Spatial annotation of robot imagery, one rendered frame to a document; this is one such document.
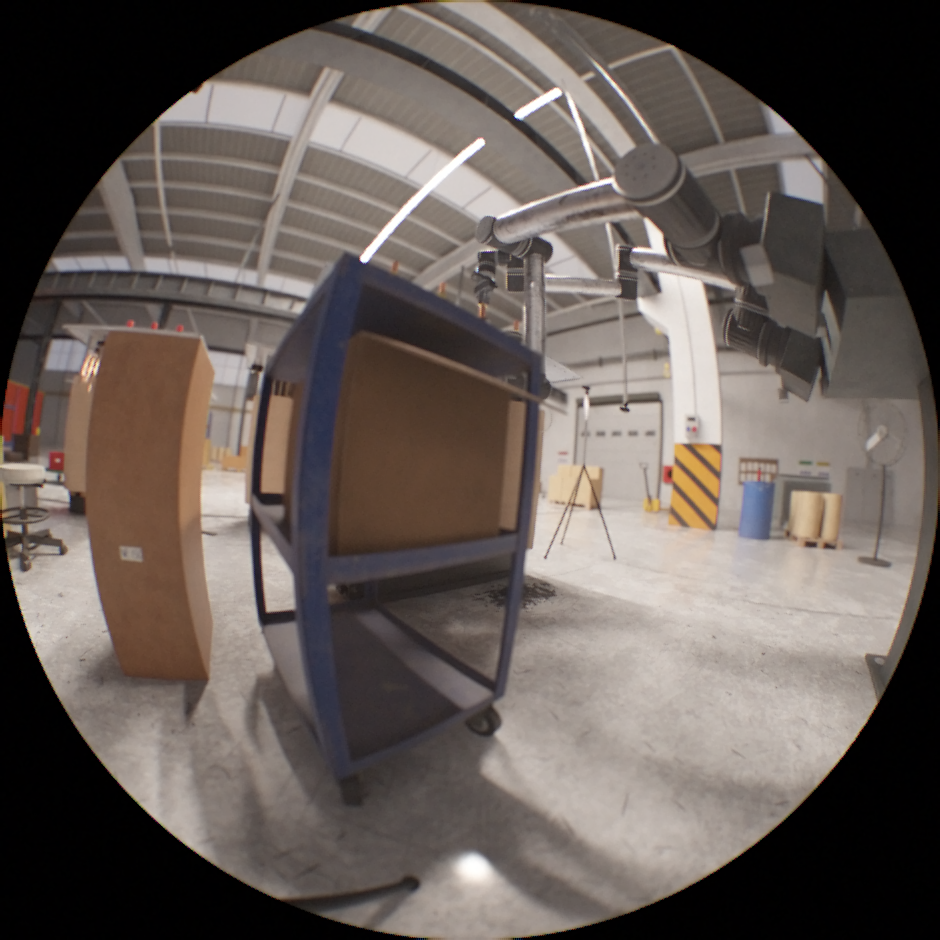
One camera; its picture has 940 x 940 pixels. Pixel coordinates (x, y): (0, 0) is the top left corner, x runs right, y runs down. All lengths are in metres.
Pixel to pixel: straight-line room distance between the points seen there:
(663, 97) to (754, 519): 9.84
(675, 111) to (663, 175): 9.83
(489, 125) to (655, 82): 6.47
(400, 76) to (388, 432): 4.24
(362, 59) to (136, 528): 4.37
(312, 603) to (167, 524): 0.57
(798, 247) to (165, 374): 1.49
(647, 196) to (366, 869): 1.39
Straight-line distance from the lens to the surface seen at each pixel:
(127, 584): 0.97
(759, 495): 5.35
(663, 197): 0.83
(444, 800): 0.74
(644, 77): 10.08
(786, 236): 0.94
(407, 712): 0.74
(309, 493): 0.34
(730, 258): 0.99
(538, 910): 0.68
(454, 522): 0.48
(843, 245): 1.03
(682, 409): 6.09
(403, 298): 0.43
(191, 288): 10.44
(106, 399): 0.94
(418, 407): 0.43
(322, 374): 0.35
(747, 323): 1.63
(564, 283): 1.95
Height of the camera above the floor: 0.65
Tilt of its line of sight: level
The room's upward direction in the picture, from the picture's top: 5 degrees clockwise
